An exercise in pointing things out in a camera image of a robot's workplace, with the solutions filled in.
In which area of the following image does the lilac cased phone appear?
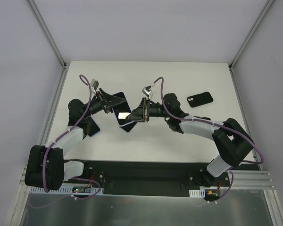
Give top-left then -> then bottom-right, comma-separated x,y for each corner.
113,102 -> 133,126

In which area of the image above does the black cased phone with ring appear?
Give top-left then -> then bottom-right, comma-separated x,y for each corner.
119,121 -> 137,132

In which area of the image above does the black phone case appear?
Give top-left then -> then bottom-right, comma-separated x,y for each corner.
187,91 -> 214,108
195,116 -> 211,121

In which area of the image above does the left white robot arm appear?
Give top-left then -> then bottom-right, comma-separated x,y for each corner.
25,89 -> 127,191

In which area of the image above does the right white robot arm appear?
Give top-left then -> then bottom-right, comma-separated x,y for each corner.
121,93 -> 253,187

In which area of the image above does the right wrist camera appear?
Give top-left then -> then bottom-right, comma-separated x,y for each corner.
142,85 -> 153,99

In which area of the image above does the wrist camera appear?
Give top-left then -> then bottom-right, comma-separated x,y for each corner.
90,79 -> 99,92
142,85 -> 153,99

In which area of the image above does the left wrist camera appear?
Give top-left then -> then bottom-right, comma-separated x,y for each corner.
90,79 -> 99,92

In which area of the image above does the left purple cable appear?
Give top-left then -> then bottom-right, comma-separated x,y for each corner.
28,74 -> 103,209

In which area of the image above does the purple cable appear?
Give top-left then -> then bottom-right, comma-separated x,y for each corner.
28,74 -> 103,209
153,77 -> 265,208

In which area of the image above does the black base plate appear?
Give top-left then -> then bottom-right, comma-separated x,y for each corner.
61,159 -> 262,196

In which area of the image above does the left white cable duct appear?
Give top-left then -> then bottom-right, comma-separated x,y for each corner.
30,186 -> 104,195

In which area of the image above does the white cable duct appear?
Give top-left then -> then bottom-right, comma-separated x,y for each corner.
189,189 -> 205,198
30,186 -> 104,195

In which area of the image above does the right aluminium frame post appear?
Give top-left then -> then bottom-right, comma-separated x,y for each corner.
229,0 -> 276,71

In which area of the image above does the aluminium frame post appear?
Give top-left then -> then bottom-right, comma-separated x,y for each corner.
229,0 -> 276,71
26,0 -> 67,69

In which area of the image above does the right white cable duct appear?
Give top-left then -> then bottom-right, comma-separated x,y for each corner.
189,189 -> 205,198

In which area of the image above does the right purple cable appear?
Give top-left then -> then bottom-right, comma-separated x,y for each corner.
153,77 -> 265,208

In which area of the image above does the left aluminium frame post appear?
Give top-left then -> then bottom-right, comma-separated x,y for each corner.
26,0 -> 67,69

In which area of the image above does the aluminium front rail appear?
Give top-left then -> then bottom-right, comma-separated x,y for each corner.
20,166 -> 275,189

